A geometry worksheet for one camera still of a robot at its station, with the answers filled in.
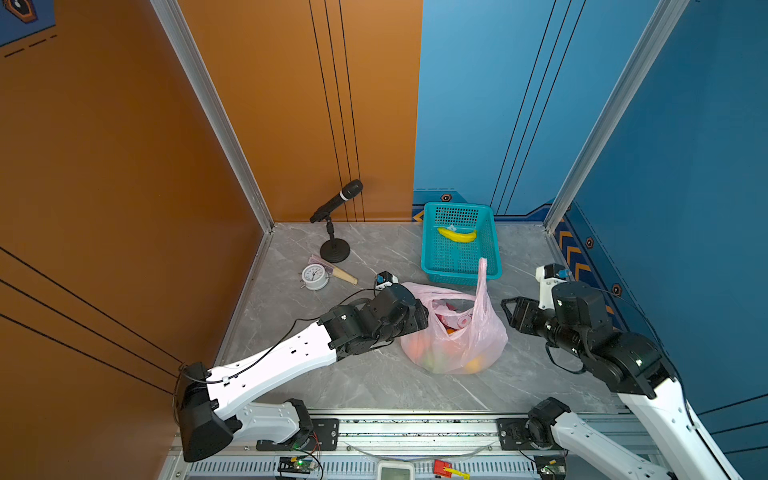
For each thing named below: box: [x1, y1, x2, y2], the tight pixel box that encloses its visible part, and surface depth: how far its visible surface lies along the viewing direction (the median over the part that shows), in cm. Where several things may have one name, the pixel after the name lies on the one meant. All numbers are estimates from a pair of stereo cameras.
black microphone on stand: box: [309, 179, 364, 264], surface depth 99 cm
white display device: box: [377, 460, 415, 480], surface depth 68 cm
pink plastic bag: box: [400, 258, 509, 374], surface depth 76 cm
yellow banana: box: [438, 228, 477, 243], surface depth 117 cm
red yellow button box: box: [433, 459, 471, 480], surface depth 69 cm
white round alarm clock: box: [301, 263, 329, 291], surface depth 102 cm
